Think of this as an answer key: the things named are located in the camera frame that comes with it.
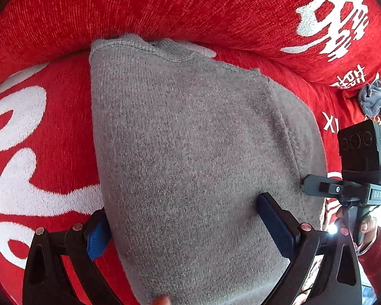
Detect person's right forearm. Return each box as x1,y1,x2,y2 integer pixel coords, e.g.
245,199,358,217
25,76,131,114
357,225,381,290

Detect grey-blue towel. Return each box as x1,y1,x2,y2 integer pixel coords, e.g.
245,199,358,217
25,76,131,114
358,81,381,122

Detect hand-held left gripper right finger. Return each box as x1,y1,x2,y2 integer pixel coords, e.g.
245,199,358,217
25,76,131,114
257,192,364,305

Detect person's right hand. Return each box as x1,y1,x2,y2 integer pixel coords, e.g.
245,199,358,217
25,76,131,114
335,208,380,252

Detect red cover white characters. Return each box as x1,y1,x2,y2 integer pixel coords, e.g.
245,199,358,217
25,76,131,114
0,0,381,88

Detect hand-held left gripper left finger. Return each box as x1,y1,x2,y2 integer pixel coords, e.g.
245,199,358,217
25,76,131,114
22,208,125,305

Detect grey knit sweater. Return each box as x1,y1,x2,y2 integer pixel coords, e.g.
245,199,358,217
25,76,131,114
89,33,329,305

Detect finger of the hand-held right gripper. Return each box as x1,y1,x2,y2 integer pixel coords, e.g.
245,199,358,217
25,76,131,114
300,174,329,196

